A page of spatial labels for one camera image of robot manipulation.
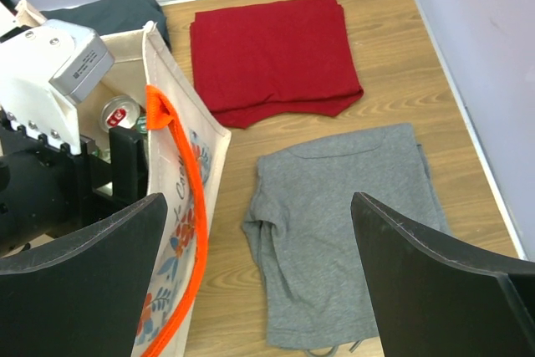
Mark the red folded cloth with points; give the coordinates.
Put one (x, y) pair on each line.
(256, 61)

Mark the red top drink can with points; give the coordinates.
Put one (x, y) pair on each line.
(120, 111)

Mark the dark blue folded cloth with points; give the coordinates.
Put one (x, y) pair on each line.
(115, 16)

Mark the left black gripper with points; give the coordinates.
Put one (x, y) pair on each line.
(106, 187)

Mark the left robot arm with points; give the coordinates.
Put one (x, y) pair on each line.
(47, 189)

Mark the beige canvas bag orange handles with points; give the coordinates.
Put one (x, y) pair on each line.
(185, 148)

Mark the grey folded cloth right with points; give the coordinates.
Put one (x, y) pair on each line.
(301, 236)

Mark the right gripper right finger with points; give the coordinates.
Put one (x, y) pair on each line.
(435, 295)

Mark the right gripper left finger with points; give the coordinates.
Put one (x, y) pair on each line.
(83, 293)

